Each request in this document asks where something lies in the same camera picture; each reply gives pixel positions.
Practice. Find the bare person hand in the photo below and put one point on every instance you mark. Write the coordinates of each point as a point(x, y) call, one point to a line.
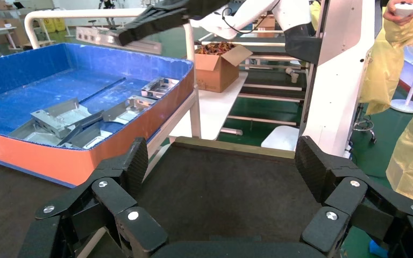
point(390, 12)

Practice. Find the metal chair base with casters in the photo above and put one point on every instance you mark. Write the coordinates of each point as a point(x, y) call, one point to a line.
point(365, 124)

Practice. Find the stamped sheet metal part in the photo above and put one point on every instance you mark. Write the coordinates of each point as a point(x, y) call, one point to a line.
point(64, 114)
point(96, 37)
point(160, 88)
point(25, 135)
point(124, 112)
point(92, 137)

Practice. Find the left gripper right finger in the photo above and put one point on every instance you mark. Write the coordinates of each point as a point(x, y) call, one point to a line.
point(345, 192)

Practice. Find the white tube railing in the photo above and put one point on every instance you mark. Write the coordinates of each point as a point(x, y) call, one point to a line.
point(67, 13)

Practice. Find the white robot torso column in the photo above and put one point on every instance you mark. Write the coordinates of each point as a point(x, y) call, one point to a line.
point(338, 89)

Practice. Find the yellow bin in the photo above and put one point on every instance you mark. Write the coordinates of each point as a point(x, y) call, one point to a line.
point(59, 24)
point(48, 25)

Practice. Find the white rounded platform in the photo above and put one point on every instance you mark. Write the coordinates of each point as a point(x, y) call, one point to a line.
point(281, 139)

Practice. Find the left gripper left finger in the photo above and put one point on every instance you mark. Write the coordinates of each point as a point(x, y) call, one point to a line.
point(110, 192)

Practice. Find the white handheld controller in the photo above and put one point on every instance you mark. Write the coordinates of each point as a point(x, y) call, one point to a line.
point(406, 9)

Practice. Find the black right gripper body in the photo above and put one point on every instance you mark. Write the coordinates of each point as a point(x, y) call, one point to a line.
point(206, 6)

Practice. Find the black rubber table mat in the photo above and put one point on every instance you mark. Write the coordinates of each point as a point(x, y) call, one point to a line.
point(7, 213)

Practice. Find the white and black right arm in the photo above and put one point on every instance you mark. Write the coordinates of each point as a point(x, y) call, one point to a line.
point(249, 14)

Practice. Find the yellow sleeved person forearm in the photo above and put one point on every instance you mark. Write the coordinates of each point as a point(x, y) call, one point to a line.
point(409, 30)

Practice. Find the white metal rack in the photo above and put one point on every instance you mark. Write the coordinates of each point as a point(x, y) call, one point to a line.
point(270, 87)

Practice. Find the white pedestal fan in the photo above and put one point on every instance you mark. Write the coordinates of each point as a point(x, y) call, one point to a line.
point(404, 105)

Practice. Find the brown cardboard box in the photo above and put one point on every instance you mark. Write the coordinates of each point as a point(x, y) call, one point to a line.
point(213, 74)

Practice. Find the white side table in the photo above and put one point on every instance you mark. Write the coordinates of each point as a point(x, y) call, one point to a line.
point(210, 107)

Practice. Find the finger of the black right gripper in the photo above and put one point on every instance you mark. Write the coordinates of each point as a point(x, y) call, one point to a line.
point(153, 23)

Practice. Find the blue box with orange side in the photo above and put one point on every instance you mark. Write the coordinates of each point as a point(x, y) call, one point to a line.
point(67, 163)

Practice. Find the black tray with brass rim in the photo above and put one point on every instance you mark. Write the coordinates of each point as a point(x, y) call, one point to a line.
point(220, 185)

